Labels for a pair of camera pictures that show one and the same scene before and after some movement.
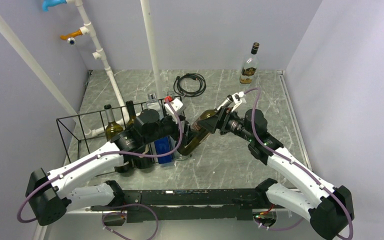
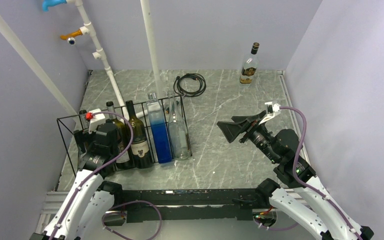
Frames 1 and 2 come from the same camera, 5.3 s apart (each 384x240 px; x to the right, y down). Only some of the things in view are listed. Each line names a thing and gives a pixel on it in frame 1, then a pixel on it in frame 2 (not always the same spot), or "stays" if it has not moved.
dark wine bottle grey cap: x=197 y=133 -> x=85 y=140
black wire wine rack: x=146 y=135 stays
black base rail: x=191 y=204 stays
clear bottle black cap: x=250 y=66 stays
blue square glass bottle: x=163 y=145 stays
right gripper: x=220 y=121 -> x=231 y=129
